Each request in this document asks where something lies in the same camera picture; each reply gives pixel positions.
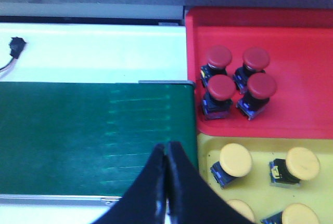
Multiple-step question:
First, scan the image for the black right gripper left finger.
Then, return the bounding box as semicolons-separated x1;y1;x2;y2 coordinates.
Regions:
94;143;167;224

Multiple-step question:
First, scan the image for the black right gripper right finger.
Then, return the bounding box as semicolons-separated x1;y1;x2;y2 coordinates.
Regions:
166;141;252;223

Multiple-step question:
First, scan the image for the yellow mushroom push button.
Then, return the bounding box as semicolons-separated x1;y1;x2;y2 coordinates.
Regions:
210;143;253;189

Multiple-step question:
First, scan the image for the red push button top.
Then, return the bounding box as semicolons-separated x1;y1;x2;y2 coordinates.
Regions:
201;74;236;121

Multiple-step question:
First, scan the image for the yellow push button corner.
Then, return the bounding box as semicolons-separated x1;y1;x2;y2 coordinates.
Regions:
268;147;321;188

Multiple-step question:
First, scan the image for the red push button spare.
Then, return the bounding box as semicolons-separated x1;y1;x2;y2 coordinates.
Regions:
236;73;277;121

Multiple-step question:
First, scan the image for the red mushroom push button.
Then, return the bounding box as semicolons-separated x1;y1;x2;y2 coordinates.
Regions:
200;45;233;87

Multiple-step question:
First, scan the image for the yellow plastic tray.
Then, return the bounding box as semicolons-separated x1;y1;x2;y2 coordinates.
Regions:
197;134;332;223

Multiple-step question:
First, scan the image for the green conveyor belt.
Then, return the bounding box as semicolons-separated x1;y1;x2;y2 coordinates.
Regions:
1;82;198;196

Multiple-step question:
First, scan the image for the red plastic bin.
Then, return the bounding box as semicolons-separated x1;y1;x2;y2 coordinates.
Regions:
185;7;332;139

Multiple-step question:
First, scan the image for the aluminium conveyor side rail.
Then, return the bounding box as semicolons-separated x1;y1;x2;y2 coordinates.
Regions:
1;194;121;207

